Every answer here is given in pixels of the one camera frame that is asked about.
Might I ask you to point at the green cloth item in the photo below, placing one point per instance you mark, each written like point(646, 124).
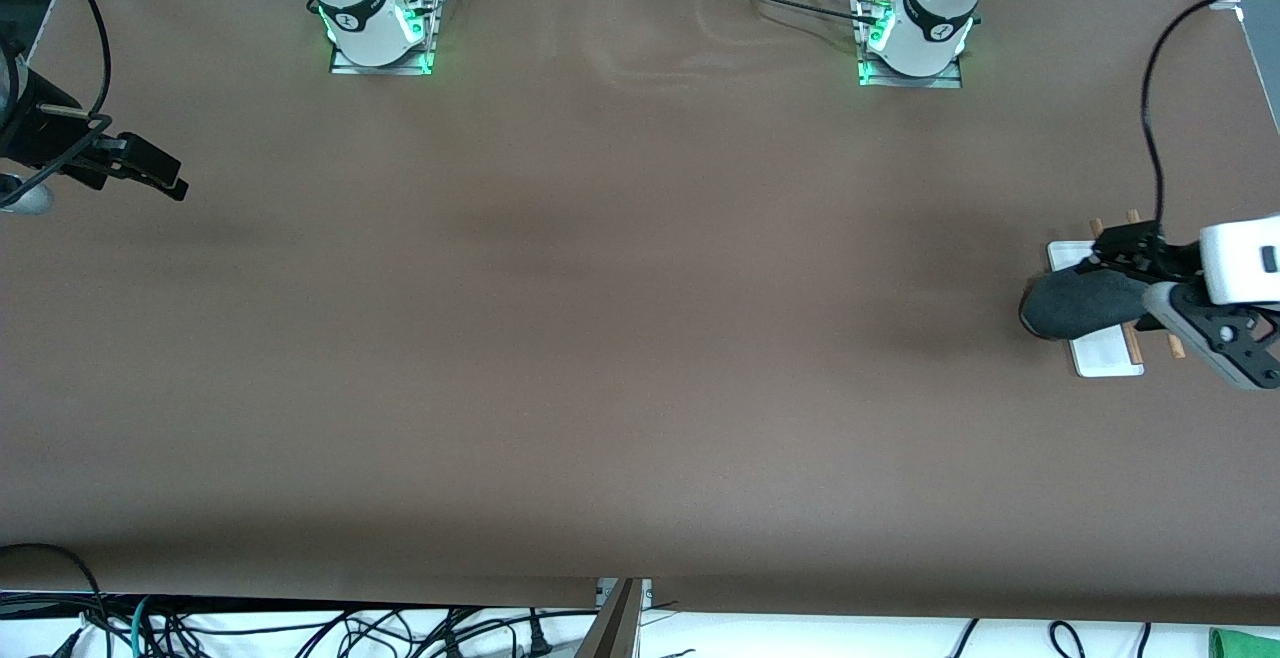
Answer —
point(1245, 644)

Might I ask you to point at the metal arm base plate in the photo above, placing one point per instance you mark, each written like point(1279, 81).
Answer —
point(345, 65)
point(945, 81)

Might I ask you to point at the pink and grey microfiber towel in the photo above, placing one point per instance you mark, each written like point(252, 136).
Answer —
point(1080, 303)

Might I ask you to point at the white rack base tray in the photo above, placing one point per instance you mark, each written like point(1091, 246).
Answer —
point(1105, 358)

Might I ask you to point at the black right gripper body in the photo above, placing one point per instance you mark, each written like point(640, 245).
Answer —
point(38, 126)

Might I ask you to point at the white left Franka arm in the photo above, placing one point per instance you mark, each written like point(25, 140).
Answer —
point(930, 18)

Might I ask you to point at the grey table frame beam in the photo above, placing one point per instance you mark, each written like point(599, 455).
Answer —
point(615, 633)

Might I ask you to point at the black power plug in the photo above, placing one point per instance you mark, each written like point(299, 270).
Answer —
point(538, 638)

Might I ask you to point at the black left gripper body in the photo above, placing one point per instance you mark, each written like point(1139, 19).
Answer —
point(1166, 256)

